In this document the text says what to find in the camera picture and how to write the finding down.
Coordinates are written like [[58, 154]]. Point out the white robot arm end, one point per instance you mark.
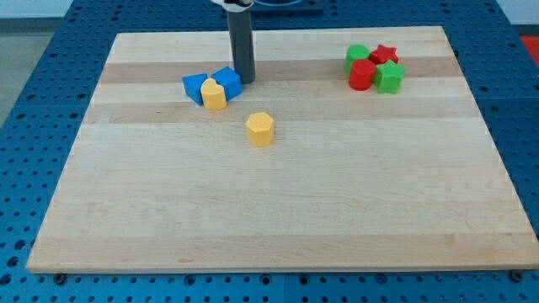
[[234, 6]]

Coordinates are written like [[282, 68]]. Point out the yellow hexagon block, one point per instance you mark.
[[260, 129]]

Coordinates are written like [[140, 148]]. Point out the yellow heart block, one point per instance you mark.
[[213, 95]]

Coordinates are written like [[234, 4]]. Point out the blue cube block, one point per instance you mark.
[[230, 81]]

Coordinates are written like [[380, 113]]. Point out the wooden board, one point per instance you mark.
[[352, 181]]

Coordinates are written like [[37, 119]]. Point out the blue triangle block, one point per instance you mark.
[[192, 86]]

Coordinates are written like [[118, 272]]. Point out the red cylinder block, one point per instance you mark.
[[361, 74]]

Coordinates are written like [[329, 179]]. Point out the green cylinder block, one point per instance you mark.
[[354, 53]]

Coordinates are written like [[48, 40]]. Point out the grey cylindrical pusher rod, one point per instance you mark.
[[241, 38]]

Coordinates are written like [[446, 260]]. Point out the green star block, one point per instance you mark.
[[388, 77]]

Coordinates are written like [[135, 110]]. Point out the red star block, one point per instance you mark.
[[383, 53]]

